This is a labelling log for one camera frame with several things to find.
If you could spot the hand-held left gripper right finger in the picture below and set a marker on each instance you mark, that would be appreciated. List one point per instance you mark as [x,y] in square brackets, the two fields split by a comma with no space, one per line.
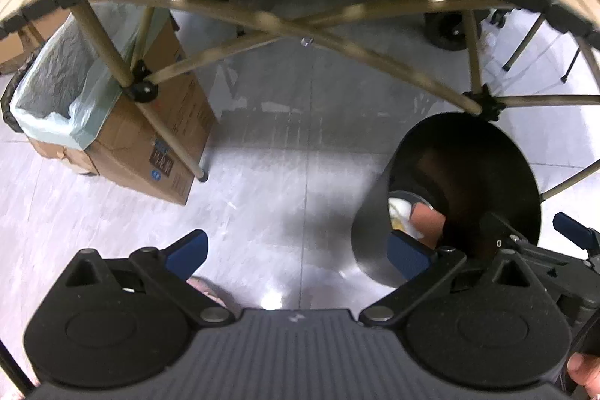
[408,254]

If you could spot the brick pattern soft toy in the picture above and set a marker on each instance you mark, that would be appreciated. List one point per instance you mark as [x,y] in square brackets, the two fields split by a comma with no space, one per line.
[429,224]

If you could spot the black luggage bag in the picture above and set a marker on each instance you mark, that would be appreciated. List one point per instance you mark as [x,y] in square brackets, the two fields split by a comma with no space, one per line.
[499,18]

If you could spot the cardboard box with blue label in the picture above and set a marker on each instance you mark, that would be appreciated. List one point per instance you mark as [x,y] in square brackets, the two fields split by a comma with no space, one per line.
[140,147]

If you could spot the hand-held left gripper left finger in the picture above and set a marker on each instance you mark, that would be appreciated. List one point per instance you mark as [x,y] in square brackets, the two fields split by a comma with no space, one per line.
[192,251]

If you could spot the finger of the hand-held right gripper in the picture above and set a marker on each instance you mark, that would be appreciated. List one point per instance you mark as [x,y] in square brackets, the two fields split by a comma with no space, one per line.
[504,231]
[576,229]

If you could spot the tan folding table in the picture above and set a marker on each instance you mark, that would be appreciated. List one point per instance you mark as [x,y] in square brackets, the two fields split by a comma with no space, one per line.
[281,27]

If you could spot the black camera tripod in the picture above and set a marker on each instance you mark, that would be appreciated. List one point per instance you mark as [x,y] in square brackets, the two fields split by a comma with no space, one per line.
[572,65]

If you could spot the clear plastic bag liner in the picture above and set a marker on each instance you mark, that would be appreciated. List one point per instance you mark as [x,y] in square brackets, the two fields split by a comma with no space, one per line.
[56,90]

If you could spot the pink fuzzy rug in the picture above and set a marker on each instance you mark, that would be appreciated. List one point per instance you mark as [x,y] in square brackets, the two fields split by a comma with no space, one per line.
[213,290]

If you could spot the person's right hand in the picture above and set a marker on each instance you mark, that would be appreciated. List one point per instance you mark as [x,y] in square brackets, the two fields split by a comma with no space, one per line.
[588,374]

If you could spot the cream yellow sponge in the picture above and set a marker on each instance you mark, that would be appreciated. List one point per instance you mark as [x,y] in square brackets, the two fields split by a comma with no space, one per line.
[401,212]

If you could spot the black round bin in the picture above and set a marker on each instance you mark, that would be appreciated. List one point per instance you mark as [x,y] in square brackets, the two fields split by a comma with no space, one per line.
[492,175]

